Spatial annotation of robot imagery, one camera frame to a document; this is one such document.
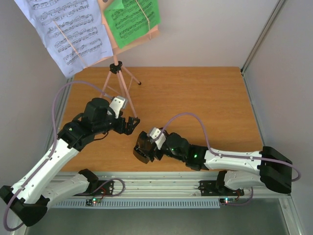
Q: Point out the white sheet music page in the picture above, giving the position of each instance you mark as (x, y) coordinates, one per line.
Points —
(71, 31)

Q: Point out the black metronome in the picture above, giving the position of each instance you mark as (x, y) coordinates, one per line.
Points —
(144, 149)

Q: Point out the green sheet music page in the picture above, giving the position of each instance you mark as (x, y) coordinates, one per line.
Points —
(129, 20)

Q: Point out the left controller board with LEDs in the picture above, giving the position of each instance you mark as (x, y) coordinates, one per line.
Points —
(93, 201)

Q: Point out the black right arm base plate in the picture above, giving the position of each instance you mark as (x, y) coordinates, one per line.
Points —
(213, 188)

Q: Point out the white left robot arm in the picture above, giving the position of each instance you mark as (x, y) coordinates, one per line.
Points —
(31, 197)

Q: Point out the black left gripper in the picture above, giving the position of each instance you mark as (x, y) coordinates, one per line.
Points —
(130, 128)

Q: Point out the controller board with leds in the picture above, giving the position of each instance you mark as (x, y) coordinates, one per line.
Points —
(93, 201)
(227, 200)

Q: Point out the aluminium mounting rail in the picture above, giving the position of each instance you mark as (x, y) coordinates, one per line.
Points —
(162, 184)

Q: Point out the right controller board with LEDs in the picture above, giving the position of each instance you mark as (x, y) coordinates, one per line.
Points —
(227, 200)

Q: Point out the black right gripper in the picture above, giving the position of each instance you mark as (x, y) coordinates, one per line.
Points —
(148, 146)

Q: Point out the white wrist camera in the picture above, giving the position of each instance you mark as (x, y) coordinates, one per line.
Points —
(157, 136)
(117, 104)

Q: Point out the grey slotted cable duct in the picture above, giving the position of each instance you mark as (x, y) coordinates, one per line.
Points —
(111, 203)

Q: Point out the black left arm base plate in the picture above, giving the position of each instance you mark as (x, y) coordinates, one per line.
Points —
(102, 188)

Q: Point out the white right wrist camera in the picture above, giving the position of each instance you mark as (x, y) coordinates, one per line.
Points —
(157, 136)

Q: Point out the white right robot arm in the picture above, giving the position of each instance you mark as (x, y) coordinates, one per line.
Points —
(267, 167)

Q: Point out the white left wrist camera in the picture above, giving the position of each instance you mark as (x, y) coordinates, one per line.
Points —
(117, 104)

